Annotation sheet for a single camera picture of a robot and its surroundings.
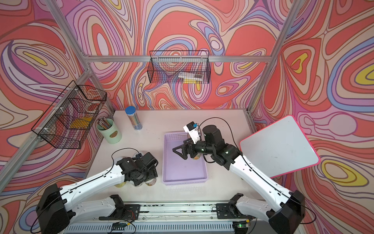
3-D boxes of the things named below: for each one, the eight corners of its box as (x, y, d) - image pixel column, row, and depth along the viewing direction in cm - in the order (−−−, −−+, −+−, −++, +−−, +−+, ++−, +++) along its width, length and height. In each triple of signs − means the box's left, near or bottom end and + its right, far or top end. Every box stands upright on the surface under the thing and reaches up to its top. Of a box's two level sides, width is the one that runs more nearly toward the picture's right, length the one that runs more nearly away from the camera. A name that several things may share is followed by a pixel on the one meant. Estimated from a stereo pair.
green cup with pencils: (105, 144, 102) (93, 128, 88) (110, 133, 108) (99, 117, 95) (119, 144, 102) (109, 128, 89) (123, 133, 108) (114, 117, 95)
